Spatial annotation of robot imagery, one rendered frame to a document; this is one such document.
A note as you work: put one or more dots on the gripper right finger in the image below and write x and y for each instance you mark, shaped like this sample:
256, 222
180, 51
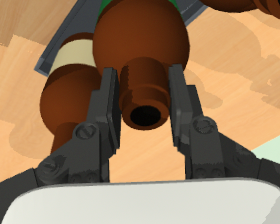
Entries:
209, 153

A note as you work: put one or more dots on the dark grey tray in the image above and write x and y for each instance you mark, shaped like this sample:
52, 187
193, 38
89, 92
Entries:
85, 21

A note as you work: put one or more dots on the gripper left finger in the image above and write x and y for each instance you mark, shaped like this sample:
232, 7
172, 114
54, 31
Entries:
85, 157

